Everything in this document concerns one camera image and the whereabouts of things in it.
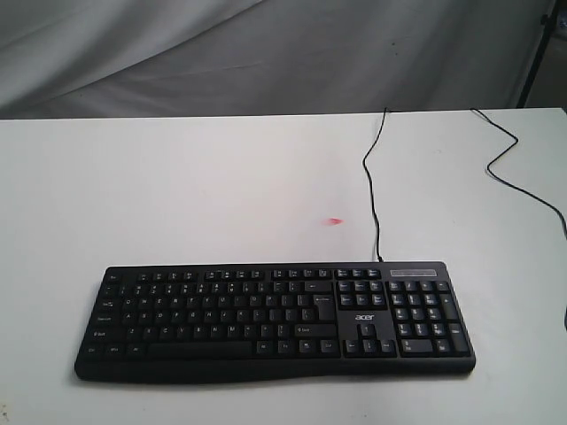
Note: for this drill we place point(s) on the black acer keyboard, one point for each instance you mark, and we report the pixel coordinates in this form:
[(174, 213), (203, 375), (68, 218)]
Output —
[(254, 322)]

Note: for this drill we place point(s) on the grey backdrop cloth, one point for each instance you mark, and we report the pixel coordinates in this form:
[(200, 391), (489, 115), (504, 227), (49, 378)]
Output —
[(101, 59)]

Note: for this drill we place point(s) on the black tripod stand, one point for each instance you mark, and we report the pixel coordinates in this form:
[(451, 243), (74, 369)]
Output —
[(547, 28)]

